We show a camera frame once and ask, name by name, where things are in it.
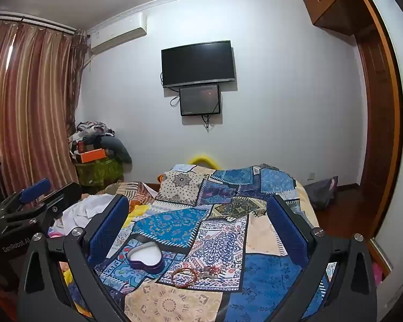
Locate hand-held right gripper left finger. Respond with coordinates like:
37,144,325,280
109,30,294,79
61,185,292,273
17,194,130,322

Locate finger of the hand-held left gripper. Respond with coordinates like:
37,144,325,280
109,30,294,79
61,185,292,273
0,178,52,222
3,183,83,239

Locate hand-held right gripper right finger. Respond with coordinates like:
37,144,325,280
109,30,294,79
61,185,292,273
266,195,379,322

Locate purple heart-shaped tin box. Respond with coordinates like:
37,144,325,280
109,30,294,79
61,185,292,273
127,241,165,272

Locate red braided bracelet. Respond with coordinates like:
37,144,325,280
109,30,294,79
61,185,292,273
171,268,199,288

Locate white cloth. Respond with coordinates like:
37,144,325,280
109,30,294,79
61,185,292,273
54,195,119,239

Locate yellow cloth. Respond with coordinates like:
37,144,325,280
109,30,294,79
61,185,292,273
128,204,149,219

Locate green patterned cloth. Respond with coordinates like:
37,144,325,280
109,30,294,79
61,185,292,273
75,159,125,188

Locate orange box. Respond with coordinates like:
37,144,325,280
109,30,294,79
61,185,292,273
81,148,106,164

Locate orange patterned bed sheet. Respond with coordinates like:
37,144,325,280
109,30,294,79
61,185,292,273
102,181,162,206

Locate dark grey bag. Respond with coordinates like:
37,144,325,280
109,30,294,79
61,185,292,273
302,175,339,211

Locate blue patchwork blanket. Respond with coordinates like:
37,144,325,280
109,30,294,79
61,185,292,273
64,163,336,322

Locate pile of clothes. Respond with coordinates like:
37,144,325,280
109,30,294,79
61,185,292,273
69,121,116,151

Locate dark grey garment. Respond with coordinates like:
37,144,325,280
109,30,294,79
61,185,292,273
102,137,133,165

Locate striped red curtain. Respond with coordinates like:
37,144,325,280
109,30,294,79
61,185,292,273
0,18,88,205

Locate brown wooden door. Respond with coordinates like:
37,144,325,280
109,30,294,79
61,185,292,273
357,35,392,192

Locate white air conditioner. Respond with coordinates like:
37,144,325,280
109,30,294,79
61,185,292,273
87,12,147,54

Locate wooden overhead cabinet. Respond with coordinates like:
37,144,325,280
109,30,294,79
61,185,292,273
302,0,366,36

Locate yellow ring-shaped object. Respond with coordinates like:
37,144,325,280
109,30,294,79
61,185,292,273
188,153,220,168

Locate small black wall monitor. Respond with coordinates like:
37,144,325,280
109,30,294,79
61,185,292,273
179,85,221,116

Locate white curtain rail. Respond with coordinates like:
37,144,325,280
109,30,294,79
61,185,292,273
0,12,78,36

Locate black wall television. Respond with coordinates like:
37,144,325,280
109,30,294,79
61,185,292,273
161,40,236,89

